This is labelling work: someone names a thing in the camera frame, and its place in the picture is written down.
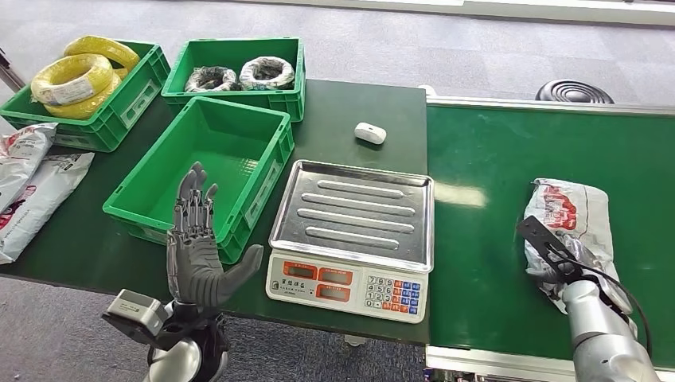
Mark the green crate with label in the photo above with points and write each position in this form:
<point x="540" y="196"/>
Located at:
<point x="115" y="117"/>

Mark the electronic scale with steel tray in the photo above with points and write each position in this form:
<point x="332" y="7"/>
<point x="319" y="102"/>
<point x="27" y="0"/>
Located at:
<point x="353" y="221"/>

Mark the green conveyor belt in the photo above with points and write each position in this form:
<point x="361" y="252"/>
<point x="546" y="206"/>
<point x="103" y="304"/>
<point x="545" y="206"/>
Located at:
<point x="485" y="158"/>

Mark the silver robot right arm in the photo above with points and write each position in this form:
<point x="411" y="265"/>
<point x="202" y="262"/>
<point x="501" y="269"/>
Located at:
<point x="606" y="348"/>

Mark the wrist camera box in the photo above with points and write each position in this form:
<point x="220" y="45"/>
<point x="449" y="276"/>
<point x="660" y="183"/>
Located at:
<point x="134" y="311"/>
<point x="538" y="234"/>

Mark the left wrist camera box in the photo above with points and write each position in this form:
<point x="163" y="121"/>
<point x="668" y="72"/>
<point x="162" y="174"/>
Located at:
<point x="134" y="311"/>

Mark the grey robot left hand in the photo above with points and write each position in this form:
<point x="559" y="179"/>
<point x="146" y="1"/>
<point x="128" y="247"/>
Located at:
<point x="195" y="263"/>

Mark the small white plastic device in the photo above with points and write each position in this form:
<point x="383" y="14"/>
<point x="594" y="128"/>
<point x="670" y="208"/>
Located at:
<point x="369" y="133"/>

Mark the dark green table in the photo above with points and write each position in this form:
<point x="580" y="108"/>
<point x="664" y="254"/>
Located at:
<point x="348" y="105"/>

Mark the grey metal stand leg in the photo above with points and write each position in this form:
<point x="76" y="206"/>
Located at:
<point x="8" y="74"/>

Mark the empty green plastic crate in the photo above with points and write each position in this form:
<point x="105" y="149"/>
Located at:
<point x="205" y="153"/>

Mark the white red-printed poly mailer package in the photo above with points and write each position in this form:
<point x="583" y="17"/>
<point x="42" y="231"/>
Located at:
<point x="575" y="208"/>

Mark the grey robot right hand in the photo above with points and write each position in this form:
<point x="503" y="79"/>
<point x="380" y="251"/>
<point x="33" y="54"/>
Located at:
<point x="580" y="258"/>

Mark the white poly mailer bag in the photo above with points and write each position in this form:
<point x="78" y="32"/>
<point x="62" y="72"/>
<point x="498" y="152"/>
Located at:
<point x="38" y="199"/>
<point x="22" y="157"/>

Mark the black ribbed round disc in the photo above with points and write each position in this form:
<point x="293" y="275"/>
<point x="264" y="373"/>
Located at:
<point x="575" y="92"/>

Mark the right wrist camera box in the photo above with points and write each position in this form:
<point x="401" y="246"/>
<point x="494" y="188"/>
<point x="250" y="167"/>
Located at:
<point x="538" y="234"/>

